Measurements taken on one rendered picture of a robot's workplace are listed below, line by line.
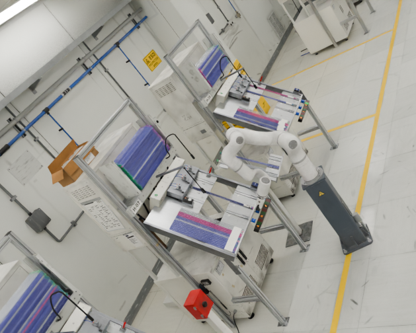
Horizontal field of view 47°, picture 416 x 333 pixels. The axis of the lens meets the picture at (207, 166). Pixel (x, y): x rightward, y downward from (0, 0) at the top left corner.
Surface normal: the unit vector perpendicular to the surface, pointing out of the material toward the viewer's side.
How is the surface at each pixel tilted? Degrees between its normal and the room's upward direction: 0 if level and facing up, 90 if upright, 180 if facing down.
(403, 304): 0
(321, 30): 90
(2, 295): 90
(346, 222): 90
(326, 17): 90
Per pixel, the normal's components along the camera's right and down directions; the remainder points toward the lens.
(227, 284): 0.73, -0.27
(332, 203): -0.07, 0.50
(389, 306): -0.58, -0.73
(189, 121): -0.36, 0.63
